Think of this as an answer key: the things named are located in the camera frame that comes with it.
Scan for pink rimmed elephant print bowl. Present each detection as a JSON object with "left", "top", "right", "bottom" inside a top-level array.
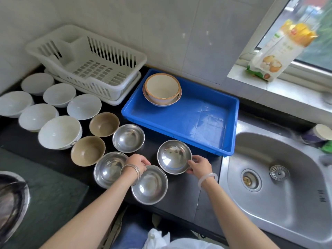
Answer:
[{"left": 142, "top": 84, "right": 183, "bottom": 108}]

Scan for person's left hand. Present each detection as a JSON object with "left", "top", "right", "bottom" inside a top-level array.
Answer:
[{"left": 125, "top": 154, "right": 151, "bottom": 173}]

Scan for tan bowl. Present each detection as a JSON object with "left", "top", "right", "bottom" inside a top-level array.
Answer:
[
  {"left": 89, "top": 112, "right": 120, "bottom": 138},
  {"left": 70, "top": 135, "right": 106, "bottom": 167}
]

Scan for white bowl with dark mark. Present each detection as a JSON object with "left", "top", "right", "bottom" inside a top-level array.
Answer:
[{"left": 38, "top": 115, "right": 83, "bottom": 151}]

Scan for metal sink strainer plug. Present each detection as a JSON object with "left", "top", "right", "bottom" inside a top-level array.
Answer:
[{"left": 269, "top": 165, "right": 290, "bottom": 182}]

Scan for purple paper cup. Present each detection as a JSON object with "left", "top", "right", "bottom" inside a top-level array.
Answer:
[{"left": 301, "top": 123, "right": 332, "bottom": 145}]

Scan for person's left forearm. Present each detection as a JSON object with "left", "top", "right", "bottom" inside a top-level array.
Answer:
[{"left": 40, "top": 175, "right": 138, "bottom": 249}]

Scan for person's right hand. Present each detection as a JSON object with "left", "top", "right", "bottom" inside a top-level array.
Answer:
[{"left": 186, "top": 155, "right": 214, "bottom": 181}]

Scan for silver wrist bangle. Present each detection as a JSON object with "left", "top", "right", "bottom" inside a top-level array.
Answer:
[{"left": 120, "top": 164, "right": 141, "bottom": 186}]

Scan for white tiled window sill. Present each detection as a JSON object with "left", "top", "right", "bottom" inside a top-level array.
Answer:
[{"left": 227, "top": 64, "right": 332, "bottom": 125}]

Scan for stainless steel bowl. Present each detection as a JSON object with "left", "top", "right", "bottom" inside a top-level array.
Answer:
[
  {"left": 130, "top": 165, "right": 168, "bottom": 206},
  {"left": 93, "top": 151, "right": 129, "bottom": 190},
  {"left": 157, "top": 139, "right": 193, "bottom": 175},
  {"left": 112, "top": 123, "right": 146, "bottom": 154}
]

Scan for white window frame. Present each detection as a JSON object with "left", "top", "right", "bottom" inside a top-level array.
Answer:
[{"left": 238, "top": 0, "right": 332, "bottom": 89}]

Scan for blue plastic tray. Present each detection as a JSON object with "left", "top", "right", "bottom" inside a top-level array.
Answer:
[{"left": 121, "top": 68, "right": 240, "bottom": 157}]

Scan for person's white shirt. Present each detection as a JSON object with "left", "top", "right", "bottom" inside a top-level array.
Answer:
[{"left": 142, "top": 228, "right": 223, "bottom": 249}]

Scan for black countertop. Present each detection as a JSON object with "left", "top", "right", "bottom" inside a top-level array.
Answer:
[{"left": 0, "top": 64, "right": 332, "bottom": 249}]

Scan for person's blue trousers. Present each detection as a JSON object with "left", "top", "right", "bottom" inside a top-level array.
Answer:
[{"left": 111, "top": 221, "right": 156, "bottom": 249}]

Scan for white jade bangle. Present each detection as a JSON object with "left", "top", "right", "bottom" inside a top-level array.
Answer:
[{"left": 197, "top": 173, "right": 219, "bottom": 190}]

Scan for black gas burner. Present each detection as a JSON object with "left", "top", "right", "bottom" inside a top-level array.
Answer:
[{"left": 0, "top": 171, "right": 31, "bottom": 246}]

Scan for stainless steel double sink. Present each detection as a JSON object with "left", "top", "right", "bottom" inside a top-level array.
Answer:
[{"left": 219, "top": 119, "right": 332, "bottom": 249}]

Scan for person's right forearm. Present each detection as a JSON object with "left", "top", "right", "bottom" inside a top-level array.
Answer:
[{"left": 202, "top": 178, "right": 280, "bottom": 249}]

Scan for white and yellow flour bag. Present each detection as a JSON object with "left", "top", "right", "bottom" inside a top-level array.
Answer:
[{"left": 246, "top": 19, "right": 319, "bottom": 83}]

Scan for cream bowl with orange rim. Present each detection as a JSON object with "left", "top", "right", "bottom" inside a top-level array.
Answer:
[{"left": 144, "top": 73, "right": 181, "bottom": 105}]

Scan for white plastic dish rack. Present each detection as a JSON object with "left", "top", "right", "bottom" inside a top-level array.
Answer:
[{"left": 25, "top": 24, "right": 148, "bottom": 101}]

